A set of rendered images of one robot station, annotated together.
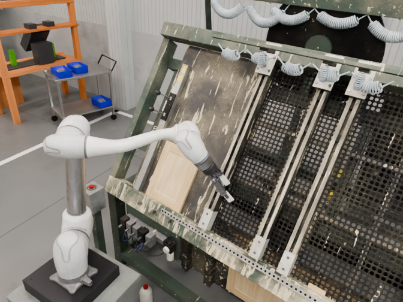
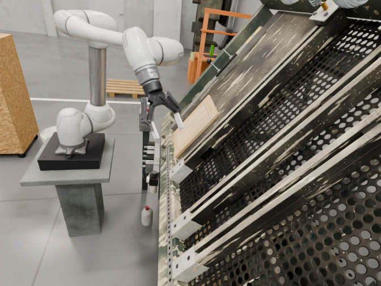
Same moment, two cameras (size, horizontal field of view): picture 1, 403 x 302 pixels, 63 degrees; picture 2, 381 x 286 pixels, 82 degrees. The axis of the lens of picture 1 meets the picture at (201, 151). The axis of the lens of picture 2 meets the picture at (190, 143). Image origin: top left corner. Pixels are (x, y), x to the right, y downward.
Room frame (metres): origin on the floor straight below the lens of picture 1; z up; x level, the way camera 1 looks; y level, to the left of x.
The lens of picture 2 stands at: (0.86, -0.75, 1.77)
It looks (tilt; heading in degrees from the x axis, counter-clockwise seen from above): 33 degrees down; 44
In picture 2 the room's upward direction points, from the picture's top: 9 degrees clockwise
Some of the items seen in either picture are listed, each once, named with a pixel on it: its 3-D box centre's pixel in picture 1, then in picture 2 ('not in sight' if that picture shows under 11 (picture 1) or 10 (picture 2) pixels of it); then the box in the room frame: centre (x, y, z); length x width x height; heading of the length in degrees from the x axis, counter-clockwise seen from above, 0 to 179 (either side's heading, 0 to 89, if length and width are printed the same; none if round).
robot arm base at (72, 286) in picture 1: (76, 273); (72, 144); (1.16, 0.63, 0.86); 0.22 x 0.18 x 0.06; 61
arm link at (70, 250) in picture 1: (70, 251); (71, 125); (1.18, 0.65, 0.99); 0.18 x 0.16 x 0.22; 10
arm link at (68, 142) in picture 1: (65, 145); (69, 22); (1.25, 0.60, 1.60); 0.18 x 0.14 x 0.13; 99
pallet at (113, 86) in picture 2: not in sight; (135, 88); (3.15, 3.33, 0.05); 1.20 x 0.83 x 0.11; 147
